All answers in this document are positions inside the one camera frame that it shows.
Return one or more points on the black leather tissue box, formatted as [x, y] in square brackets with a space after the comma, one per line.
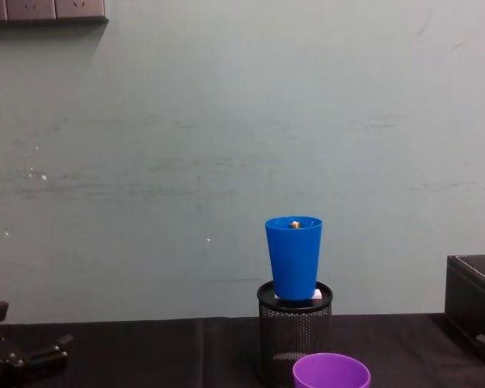
[469, 291]

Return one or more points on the black mesh pen holder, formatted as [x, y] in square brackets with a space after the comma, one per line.
[291, 331]

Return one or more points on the black table cloth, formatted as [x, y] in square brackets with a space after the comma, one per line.
[165, 351]

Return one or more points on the blue plastic cup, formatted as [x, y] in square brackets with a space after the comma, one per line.
[294, 262]

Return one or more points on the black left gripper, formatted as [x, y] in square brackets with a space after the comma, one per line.
[8, 376]

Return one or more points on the purple plastic cup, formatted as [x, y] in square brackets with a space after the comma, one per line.
[331, 374]

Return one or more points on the small gold-tipped object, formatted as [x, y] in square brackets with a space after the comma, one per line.
[294, 224]

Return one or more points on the small white block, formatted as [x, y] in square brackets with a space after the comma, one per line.
[319, 294]

